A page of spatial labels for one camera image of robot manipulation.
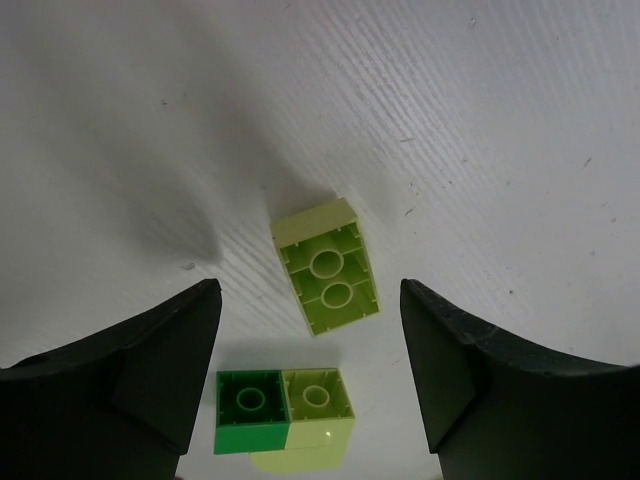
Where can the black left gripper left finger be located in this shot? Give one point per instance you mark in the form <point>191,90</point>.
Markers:
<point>118,404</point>

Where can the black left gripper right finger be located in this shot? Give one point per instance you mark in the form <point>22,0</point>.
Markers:
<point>497,406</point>

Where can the green and pale lego pair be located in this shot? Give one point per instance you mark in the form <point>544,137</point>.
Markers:
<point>287,421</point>

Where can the lime green lego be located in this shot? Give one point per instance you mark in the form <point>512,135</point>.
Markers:
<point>324,256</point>

